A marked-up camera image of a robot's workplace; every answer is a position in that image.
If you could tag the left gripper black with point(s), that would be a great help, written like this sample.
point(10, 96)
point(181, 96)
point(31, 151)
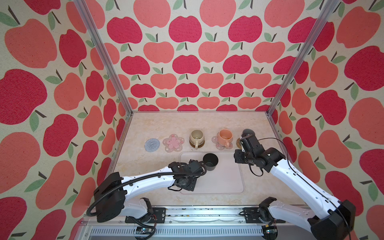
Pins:
point(192, 187)

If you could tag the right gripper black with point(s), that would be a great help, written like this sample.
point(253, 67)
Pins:
point(237, 155)

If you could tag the woven rattan round coaster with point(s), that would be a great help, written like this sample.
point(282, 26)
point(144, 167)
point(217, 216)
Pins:
point(238, 143)

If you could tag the black mug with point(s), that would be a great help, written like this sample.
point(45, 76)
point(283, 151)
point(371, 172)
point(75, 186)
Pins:
point(210, 161)

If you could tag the peach pink mug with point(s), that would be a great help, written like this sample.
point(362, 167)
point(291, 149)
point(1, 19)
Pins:
point(225, 138)

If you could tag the pink flower coaster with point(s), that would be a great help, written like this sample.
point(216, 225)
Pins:
point(219, 146)
point(173, 143)

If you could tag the beige mug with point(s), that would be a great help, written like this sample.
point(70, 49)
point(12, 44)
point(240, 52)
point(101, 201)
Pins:
point(197, 138)

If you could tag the grey round coaster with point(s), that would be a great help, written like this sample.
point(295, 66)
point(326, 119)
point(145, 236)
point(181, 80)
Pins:
point(152, 145)

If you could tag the grey mug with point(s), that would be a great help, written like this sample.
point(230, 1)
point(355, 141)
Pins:
point(247, 132)

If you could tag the brown wooden round coaster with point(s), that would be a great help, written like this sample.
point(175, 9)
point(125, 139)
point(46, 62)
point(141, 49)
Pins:
point(200, 146)

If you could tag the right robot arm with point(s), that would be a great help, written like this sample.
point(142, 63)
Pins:
point(327, 218)

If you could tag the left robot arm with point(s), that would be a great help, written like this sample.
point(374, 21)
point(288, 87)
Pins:
point(115, 196)

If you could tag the clear plastic tray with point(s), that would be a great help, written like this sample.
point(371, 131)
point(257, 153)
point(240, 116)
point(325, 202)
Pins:
point(225, 179)

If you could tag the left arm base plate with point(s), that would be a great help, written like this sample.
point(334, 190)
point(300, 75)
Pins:
point(157, 215)

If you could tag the aluminium front rail frame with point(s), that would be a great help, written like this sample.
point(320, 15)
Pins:
point(178, 223)

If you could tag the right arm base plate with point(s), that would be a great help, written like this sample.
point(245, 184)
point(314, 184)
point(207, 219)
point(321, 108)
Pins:
point(252, 215)

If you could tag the right aluminium corner post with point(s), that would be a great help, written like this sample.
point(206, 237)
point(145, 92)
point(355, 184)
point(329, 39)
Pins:
point(319, 24)

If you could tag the aluminium corner post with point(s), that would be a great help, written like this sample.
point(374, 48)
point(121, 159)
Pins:
point(87, 18)
point(319, 24)

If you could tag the left aluminium corner post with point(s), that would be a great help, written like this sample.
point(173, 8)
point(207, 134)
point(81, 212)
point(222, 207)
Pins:
point(87, 18)

